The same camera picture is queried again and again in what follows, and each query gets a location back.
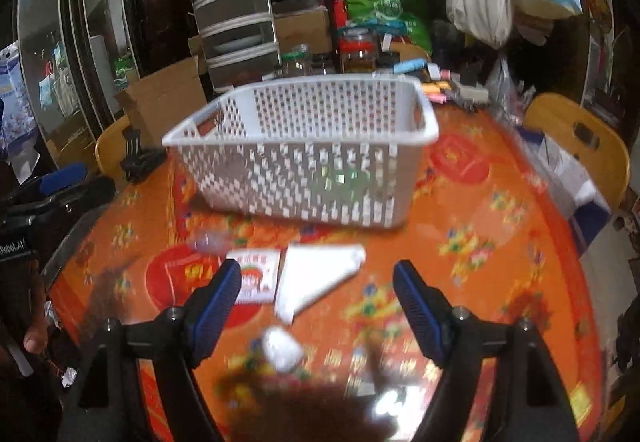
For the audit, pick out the green shopping bag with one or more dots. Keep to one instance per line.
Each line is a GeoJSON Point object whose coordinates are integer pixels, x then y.
{"type": "Point", "coordinates": [405, 18]}

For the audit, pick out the tomato print white packet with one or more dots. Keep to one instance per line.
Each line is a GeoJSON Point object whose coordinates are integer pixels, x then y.
{"type": "Point", "coordinates": [260, 274]}

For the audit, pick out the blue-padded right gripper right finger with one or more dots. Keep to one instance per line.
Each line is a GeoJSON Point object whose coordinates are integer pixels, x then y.
{"type": "Point", "coordinates": [528, 399]}

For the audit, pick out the white tissue cloth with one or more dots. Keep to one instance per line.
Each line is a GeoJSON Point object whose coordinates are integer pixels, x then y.
{"type": "Point", "coordinates": [311, 271]}

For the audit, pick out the brown cardboard box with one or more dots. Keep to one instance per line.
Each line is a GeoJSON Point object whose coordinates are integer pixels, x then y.
{"type": "Point", "coordinates": [162, 100]}

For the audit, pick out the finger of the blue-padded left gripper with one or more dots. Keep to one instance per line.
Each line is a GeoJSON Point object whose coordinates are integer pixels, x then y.
{"type": "Point", "coordinates": [62, 178]}

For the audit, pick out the red lid pickle jar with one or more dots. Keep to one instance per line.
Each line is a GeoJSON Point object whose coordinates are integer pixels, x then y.
{"type": "Point", "coordinates": [358, 48]}

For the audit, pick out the person's left hand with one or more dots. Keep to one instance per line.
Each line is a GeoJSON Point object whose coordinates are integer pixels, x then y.
{"type": "Point", "coordinates": [36, 337]}

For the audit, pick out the black phone stand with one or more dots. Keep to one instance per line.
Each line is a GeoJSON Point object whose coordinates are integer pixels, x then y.
{"type": "Point", "coordinates": [139, 162]}

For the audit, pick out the green plastic bag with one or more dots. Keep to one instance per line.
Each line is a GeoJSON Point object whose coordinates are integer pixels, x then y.
{"type": "Point", "coordinates": [347, 185]}

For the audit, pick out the white ribbed pumpkin toy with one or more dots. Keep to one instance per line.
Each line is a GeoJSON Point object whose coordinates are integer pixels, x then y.
{"type": "Point", "coordinates": [281, 350]}

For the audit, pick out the white perforated plastic basket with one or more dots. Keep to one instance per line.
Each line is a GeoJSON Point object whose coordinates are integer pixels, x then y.
{"type": "Point", "coordinates": [256, 149]}

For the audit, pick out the grey striped mesh food cover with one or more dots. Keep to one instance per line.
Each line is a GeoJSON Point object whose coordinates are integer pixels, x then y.
{"type": "Point", "coordinates": [238, 41]}

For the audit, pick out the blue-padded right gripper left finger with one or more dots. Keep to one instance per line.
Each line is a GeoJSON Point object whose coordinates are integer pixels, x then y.
{"type": "Point", "coordinates": [106, 401]}

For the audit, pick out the green lid glass jar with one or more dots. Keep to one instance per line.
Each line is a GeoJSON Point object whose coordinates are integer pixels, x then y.
{"type": "Point", "coordinates": [297, 62]}

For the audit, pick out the right wooden chair back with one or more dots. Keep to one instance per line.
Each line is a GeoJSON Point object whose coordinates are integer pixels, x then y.
{"type": "Point", "coordinates": [582, 134]}

